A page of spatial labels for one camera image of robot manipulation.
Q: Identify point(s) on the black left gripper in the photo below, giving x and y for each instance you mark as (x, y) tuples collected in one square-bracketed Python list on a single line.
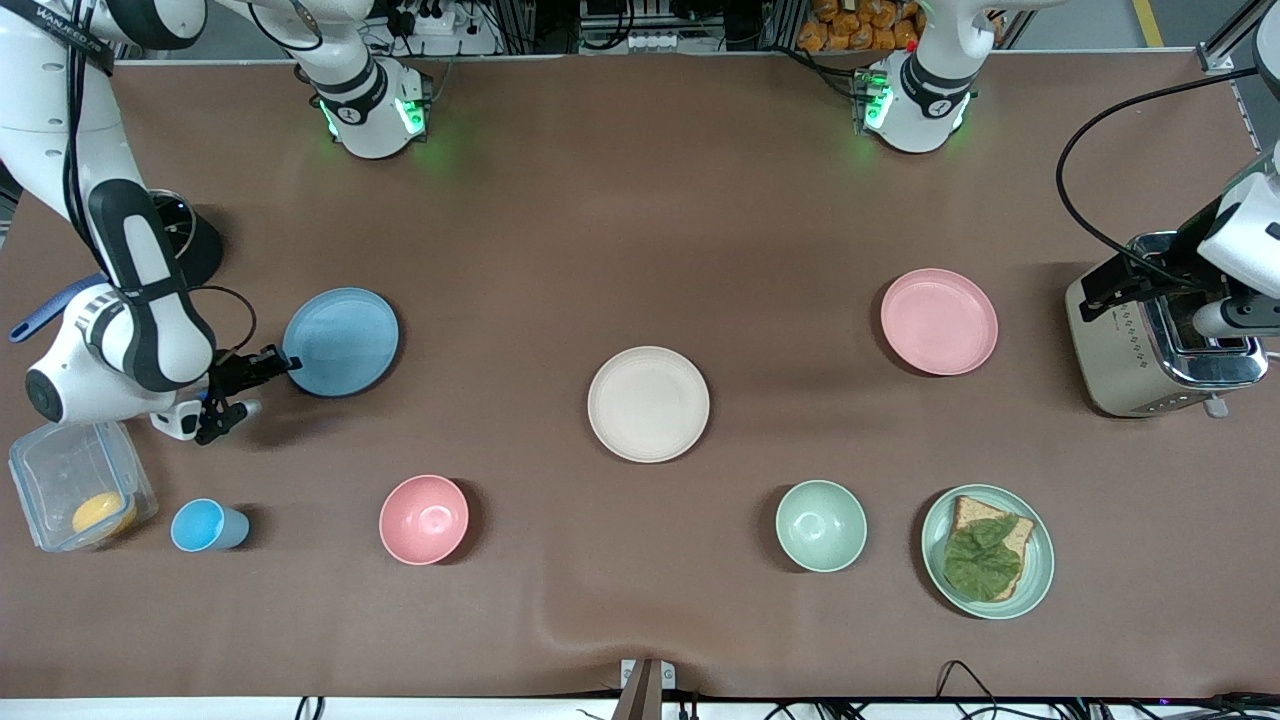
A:
[(1166, 262)]

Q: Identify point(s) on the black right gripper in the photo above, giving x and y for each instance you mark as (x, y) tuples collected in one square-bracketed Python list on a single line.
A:
[(232, 376)]

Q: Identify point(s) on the blue plate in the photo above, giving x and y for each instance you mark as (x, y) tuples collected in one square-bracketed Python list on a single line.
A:
[(345, 342)]

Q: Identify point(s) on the pink plate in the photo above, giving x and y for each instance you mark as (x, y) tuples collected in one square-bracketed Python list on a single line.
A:
[(938, 322)]

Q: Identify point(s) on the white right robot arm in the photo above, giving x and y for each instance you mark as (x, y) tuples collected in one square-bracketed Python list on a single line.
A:
[(40, 90)]

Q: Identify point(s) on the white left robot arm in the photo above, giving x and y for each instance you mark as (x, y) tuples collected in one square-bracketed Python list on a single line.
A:
[(925, 100)]

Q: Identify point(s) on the silver toaster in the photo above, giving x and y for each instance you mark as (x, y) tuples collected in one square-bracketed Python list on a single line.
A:
[(1120, 350)]

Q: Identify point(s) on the blue cup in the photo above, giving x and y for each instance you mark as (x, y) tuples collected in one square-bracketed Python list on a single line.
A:
[(198, 525)]

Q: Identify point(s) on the pink bowl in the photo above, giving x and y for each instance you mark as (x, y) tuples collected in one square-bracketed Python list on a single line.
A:
[(424, 520)]

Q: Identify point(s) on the clear plastic lidded container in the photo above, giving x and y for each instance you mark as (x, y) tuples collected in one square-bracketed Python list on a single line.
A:
[(60, 470)]

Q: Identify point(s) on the bread slice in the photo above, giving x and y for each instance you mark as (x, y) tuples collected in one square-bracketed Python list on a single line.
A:
[(975, 512)]

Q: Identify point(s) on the green plate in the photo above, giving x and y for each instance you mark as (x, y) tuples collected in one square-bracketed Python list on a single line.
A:
[(1040, 560)]

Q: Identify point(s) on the green lettuce leaf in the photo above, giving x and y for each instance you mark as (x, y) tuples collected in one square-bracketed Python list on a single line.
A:
[(980, 560)]

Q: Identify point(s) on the white power strip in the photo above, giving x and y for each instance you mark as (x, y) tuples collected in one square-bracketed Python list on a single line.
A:
[(640, 42), (430, 40)]

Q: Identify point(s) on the beige plate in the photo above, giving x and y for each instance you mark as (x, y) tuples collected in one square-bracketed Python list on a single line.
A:
[(648, 404)]

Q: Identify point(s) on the green bowl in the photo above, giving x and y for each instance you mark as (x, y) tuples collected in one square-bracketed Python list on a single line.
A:
[(820, 525)]

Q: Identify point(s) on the orange snack packets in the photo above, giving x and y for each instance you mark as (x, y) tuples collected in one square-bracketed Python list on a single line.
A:
[(850, 30)]

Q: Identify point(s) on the metal camera bracket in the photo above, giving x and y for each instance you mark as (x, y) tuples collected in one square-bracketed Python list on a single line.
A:
[(640, 690)]

